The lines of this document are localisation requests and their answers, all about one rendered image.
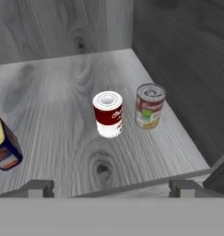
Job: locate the yellow-lidded dark blue box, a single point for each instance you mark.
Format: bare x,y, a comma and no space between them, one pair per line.
4,147

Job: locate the can with vegetable label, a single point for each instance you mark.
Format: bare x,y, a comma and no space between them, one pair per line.
148,107

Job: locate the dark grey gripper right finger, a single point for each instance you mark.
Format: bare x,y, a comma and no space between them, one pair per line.
183,188

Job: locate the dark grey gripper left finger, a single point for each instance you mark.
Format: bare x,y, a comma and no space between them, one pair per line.
39,188

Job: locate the red and white can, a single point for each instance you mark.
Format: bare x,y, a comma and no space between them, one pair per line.
108,114

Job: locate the grey cabinet door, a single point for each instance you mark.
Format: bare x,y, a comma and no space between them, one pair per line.
219,173

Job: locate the grey wood cabinet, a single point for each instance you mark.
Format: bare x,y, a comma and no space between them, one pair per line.
85,76

